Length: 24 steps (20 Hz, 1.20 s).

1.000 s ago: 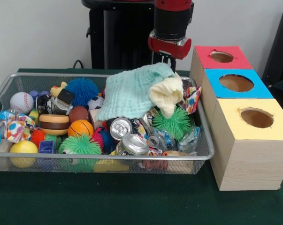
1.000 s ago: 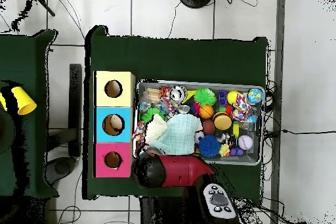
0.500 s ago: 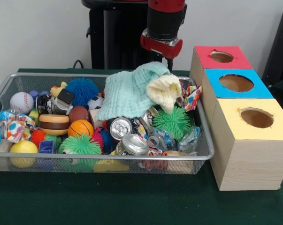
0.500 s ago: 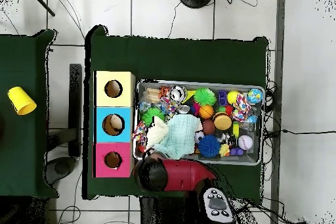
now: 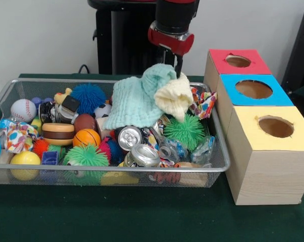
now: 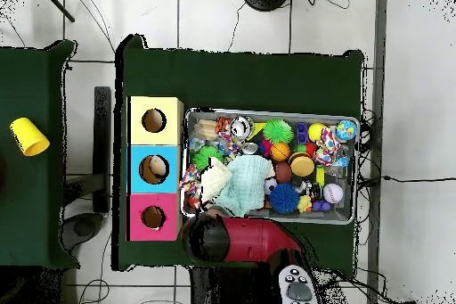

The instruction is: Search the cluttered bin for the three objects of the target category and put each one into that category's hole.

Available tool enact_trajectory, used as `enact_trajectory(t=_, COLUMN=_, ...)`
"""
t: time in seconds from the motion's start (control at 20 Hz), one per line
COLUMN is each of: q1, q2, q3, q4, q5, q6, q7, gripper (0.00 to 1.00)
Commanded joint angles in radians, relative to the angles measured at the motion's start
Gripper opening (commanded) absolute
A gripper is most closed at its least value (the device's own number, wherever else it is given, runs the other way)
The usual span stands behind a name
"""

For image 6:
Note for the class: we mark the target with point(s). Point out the cream yellow cloth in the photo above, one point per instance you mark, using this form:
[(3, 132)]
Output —
[(214, 179)]

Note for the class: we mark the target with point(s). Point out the mint green cloth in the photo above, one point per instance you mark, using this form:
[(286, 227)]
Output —
[(246, 183)]

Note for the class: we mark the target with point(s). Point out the polka dot colourful cloth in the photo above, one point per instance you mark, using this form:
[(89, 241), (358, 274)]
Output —
[(190, 179)]

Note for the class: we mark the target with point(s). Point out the yellow duck toy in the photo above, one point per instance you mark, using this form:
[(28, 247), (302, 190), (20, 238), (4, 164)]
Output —
[(305, 204)]

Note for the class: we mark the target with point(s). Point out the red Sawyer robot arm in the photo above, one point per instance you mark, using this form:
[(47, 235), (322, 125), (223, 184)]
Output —
[(246, 240)]

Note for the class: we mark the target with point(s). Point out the wooden box with three holes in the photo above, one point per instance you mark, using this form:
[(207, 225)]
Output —
[(167, 175)]

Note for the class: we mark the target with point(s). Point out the clear shallow mesh bin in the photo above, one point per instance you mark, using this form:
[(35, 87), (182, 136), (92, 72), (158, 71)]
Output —
[(349, 175)]

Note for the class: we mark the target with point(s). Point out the large green spiky ball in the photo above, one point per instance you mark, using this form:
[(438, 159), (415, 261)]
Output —
[(206, 156)]

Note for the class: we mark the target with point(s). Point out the orange basketball toy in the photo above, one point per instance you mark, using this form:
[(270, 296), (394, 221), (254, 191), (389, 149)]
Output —
[(281, 151)]

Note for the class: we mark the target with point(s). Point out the small green spiky ball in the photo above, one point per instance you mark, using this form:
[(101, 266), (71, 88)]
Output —
[(278, 131)]

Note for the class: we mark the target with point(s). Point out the blue spiky ball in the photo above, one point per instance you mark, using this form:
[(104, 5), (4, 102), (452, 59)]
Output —
[(284, 198)]

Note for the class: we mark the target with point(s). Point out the burger toy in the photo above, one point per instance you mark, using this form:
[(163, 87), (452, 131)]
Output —
[(301, 165)]

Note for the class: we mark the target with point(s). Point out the plain yellow ball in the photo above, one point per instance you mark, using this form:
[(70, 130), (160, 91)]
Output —
[(317, 132)]

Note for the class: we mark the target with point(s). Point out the white baseball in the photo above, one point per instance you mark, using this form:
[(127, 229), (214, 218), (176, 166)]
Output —
[(333, 193)]

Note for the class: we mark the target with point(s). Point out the blue globe ball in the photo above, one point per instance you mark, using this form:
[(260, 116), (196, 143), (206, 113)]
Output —
[(346, 130)]

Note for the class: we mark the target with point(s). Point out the yellow round object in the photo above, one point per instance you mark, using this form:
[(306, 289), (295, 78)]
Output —
[(28, 136)]

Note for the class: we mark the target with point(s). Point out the side table with green cloth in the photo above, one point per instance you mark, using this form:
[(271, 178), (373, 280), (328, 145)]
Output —
[(32, 197)]

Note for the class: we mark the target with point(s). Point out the black rod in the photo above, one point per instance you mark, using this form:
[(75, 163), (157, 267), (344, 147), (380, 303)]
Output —
[(57, 3)]

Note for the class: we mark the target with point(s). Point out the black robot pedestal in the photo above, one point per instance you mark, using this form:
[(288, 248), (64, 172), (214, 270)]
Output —
[(228, 290)]

